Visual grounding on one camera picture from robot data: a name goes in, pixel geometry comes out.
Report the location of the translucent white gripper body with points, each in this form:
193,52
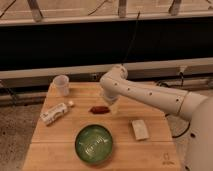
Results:
114,108

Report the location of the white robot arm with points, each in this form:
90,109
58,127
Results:
195,108

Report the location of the white rectangular sponge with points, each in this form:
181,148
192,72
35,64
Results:
140,129

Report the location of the green round plate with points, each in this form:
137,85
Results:
94,144

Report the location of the translucent plastic cup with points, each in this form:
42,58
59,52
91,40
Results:
61,82

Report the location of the white plastic bottle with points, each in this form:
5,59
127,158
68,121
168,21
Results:
55,112

